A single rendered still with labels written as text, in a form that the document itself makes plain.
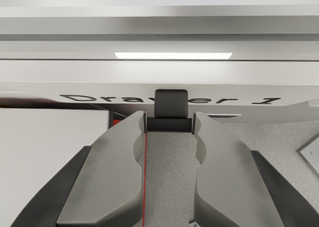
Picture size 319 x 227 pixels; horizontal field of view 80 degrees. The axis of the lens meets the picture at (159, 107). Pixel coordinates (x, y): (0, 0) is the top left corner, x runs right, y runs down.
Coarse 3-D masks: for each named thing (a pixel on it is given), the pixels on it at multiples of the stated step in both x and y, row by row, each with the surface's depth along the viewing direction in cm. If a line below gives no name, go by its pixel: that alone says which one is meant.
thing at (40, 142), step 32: (0, 128) 32; (32, 128) 31; (64, 128) 31; (96, 128) 31; (0, 160) 31; (32, 160) 31; (64, 160) 31; (0, 192) 30; (32, 192) 30; (0, 224) 30
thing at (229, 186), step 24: (192, 120) 14; (216, 144) 9; (240, 144) 9; (216, 168) 8; (240, 168) 8; (216, 192) 7; (240, 192) 7; (264, 192) 7; (216, 216) 7; (240, 216) 6; (264, 216) 6
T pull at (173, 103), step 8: (160, 96) 16; (168, 96) 16; (176, 96) 16; (184, 96) 16; (160, 104) 16; (168, 104) 16; (176, 104) 16; (184, 104) 16; (160, 112) 16; (168, 112) 16; (176, 112) 16; (184, 112) 16; (152, 120) 16; (160, 120) 15; (168, 120) 15; (176, 120) 15; (184, 120) 15; (152, 128) 15; (160, 128) 15; (168, 128) 15; (176, 128) 15; (184, 128) 15
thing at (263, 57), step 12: (84, 60) 15; (96, 60) 15; (108, 60) 15; (120, 60) 15; (132, 60) 15; (144, 60) 15; (156, 60) 14; (168, 60) 14; (180, 60) 14; (192, 60) 14; (204, 60) 14; (216, 60) 14; (228, 60) 14; (240, 60) 14; (252, 60) 14; (264, 60) 14; (276, 60) 14; (288, 60) 14; (300, 60) 14; (312, 60) 14
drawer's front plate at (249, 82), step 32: (0, 64) 15; (32, 64) 15; (64, 64) 15; (96, 64) 15; (128, 64) 14; (160, 64) 14; (192, 64) 14; (224, 64) 14; (256, 64) 14; (288, 64) 14; (96, 96) 21; (128, 96) 20; (192, 96) 19; (224, 96) 19; (256, 96) 18; (288, 96) 18
